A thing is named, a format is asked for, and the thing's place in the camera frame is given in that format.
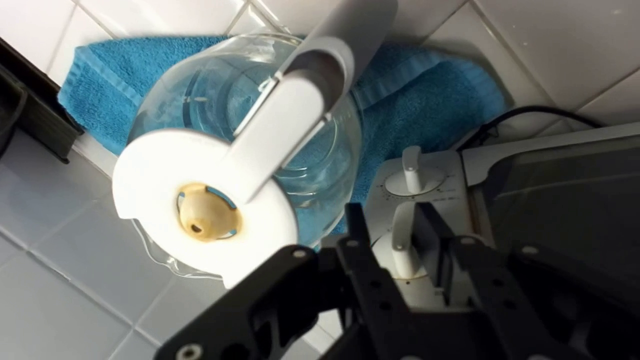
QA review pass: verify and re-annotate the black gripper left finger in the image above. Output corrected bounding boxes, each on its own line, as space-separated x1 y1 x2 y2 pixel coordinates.
154 202 417 360

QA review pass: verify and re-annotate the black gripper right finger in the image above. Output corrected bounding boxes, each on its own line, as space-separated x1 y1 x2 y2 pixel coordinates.
416 202 640 360

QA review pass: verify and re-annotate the white oven temperature knob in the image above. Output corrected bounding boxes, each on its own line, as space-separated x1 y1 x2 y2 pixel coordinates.
370 202 427 281

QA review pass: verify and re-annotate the white toaster oven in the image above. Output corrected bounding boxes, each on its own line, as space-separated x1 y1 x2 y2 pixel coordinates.
362 120 640 360

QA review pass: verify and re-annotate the white oven timer knob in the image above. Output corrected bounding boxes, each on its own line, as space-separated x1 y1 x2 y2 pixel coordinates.
384 144 448 200

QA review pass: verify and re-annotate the blue towel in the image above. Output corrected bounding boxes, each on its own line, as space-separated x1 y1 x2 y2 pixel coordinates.
55 37 511 224

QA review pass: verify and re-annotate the glass carafe with white lid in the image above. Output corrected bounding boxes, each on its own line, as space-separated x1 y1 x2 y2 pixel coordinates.
110 0 400 290

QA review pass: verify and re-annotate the black oven power cable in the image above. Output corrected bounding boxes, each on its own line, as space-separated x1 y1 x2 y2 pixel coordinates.
455 105 605 153

